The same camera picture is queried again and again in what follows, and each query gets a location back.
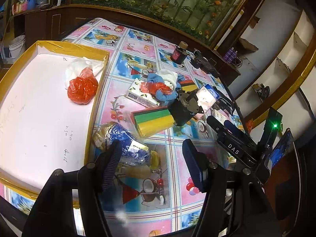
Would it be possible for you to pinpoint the gold-edged white box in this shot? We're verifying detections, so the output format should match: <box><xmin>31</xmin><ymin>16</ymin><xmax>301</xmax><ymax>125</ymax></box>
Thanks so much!
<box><xmin>0</xmin><ymin>40</ymin><xmax>110</xmax><ymax>201</ymax></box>

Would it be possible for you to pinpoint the printed tablecloth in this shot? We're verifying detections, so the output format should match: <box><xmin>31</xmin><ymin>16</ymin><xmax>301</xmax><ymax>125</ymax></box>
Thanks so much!
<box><xmin>0</xmin><ymin>17</ymin><xmax>247</xmax><ymax>237</ymax></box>

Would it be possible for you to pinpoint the cardboard piece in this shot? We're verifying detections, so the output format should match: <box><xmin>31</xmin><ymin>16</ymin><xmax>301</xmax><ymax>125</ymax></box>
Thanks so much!
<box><xmin>238</xmin><ymin>38</ymin><xmax>259</xmax><ymax>53</ymax></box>

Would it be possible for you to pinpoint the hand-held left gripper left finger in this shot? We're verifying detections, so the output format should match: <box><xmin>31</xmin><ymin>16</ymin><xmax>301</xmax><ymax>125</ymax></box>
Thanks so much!
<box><xmin>22</xmin><ymin>140</ymin><xmax>124</xmax><ymax>237</ymax></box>

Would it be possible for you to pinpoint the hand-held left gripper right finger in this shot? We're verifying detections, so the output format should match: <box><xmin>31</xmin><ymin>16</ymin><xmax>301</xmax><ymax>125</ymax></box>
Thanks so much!
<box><xmin>182</xmin><ymin>139</ymin><xmax>282</xmax><ymax>237</ymax></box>

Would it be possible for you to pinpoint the small black object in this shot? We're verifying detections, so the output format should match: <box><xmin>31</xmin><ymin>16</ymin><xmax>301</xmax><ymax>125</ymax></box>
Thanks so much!
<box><xmin>252</xmin><ymin>83</ymin><xmax>271</xmax><ymax>99</ymax></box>

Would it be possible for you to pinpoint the pink box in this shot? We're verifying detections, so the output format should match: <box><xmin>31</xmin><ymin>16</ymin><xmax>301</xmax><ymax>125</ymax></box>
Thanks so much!
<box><xmin>12</xmin><ymin>1</ymin><xmax>29</xmax><ymax>14</ymax></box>

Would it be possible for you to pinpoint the red green yellow striped sponge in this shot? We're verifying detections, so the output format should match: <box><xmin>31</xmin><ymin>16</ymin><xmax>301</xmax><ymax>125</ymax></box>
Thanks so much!
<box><xmin>131</xmin><ymin>105</ymin><xmax>176</xmax><ymax>137</ymax></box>

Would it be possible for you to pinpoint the black red yellow striped sponge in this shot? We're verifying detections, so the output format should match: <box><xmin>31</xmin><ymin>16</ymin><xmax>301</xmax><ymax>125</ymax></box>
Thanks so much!
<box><xmin>178</xmin><ymin>79</ymin><xmax>199</xmax><ymax>93</ymax></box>

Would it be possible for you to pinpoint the glass case with artificial plants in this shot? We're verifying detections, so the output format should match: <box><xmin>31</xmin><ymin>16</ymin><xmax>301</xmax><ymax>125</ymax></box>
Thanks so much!
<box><xmin>71</xmin><ymin>0</ymin><xmax>262</xmax><ymax>47</ymax></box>

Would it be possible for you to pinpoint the dark red bottle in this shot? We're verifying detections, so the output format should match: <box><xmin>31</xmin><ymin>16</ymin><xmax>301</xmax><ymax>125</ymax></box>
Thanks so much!
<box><xmin>170</xmin><ymin>41</ymin><xmax>189</xmax><ymax>63</ymax></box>

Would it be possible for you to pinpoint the white plastic bag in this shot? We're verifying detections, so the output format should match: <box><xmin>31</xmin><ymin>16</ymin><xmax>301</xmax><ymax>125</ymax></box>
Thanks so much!
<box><xmin>65</xmin><ymin>56</ymin><xmax>106</xmax><ymax>89</ymax></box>

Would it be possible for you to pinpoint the black device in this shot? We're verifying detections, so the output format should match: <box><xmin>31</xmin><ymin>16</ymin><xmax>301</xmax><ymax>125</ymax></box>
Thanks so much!
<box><xmin>190</xmin><ymin>50</ymin><xmax>220</xmax><ymax>78</ymax></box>

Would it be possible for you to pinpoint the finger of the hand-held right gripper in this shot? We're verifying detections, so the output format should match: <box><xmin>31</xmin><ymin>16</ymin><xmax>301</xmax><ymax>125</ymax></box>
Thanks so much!
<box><xmin>214</xmin><ymin>98</ymin><xmax>235</xmax><ymax>115</ymax></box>
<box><xmin>206</xmin><ymin>116</ymin><xmax>231</xmax><ymax>136</ymax></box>

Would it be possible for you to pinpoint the white rolled poster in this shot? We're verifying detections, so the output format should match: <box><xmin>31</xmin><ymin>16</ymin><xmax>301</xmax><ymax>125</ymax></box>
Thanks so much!
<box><xmin>215</xmin><ymin>9</ymin><xmax>245</xmax><ymax>51</ymax></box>

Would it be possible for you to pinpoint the large red plastic bag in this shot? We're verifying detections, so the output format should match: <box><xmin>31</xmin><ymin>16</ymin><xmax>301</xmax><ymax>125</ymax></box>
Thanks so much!
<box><xmin>68</xmin><ymin>67</ymin><xmax>99</xmax><ymax>104</ymax></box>

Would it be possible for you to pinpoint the lemon print tissue pack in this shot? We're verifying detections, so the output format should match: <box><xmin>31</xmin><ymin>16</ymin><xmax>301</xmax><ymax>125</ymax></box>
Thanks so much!
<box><xmin>126</xmin><ymin>78</ymin><xmax>161</xmax><ymax>108</ymax></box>

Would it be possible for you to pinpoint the blue cloth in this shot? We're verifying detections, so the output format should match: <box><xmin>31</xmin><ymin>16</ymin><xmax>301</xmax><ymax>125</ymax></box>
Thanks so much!
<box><xmin>148</xmin><ymin>72</ymin><xmax>182</xmax><ymax>106</ymax></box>

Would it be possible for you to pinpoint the blue and white tissue pack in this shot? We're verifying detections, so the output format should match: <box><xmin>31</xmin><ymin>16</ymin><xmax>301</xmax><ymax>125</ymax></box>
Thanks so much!
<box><xmin>195</xmin><ymin>84</ymin><xmax>220</xmax><ymax>114</ymax></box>

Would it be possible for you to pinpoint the blue and clear plastic bag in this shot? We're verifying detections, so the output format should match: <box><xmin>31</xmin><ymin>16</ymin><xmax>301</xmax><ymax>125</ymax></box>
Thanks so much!
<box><xmin>92</xmin><ymin>121</ymin><xmax>151</xmax><ymax>168</ymax></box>

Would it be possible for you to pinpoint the white cloth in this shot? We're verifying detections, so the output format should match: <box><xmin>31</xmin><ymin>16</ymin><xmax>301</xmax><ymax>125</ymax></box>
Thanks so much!
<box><xmin>155</xmin><ymin>69</ymin><xmax>179</xmax><ymax>89</ymax></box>

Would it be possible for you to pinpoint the white bucket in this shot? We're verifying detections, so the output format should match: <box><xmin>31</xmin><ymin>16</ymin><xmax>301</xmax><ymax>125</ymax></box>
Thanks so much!
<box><xmin>8</xmin><ymin>35</ymin><xmax>26</xmax><ymax>58</ymax></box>

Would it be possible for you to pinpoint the small red plastic bag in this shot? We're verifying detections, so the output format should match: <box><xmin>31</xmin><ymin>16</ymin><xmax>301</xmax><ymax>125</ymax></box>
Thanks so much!
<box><xmin>141</xmin><ymin>82</ymin><xmax>173</xmax><ymax>95</ymax></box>

